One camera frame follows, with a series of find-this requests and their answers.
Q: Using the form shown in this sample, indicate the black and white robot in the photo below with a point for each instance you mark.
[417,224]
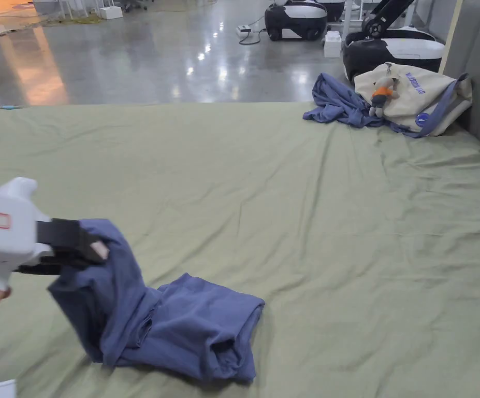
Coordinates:
[295,20]
[393,47]

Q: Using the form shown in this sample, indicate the grey plush toy orange shirt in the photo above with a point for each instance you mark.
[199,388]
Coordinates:
[382,95]

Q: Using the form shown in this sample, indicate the crumpled blue garment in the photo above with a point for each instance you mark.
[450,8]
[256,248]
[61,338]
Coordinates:
[337,103]

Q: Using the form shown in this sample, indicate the white carton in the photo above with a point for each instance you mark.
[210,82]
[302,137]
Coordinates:
[111,12]
[333,44]

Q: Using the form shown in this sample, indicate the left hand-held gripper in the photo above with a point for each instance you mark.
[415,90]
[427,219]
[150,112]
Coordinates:
[3,232]

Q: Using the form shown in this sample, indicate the dark blue shirt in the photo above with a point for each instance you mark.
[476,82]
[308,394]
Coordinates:
[173,323]

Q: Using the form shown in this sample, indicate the bed with pale green sheet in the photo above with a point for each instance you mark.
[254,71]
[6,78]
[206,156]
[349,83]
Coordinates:
[264,199]

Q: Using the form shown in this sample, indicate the white power strip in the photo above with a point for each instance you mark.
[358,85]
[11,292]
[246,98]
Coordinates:
[244,29]

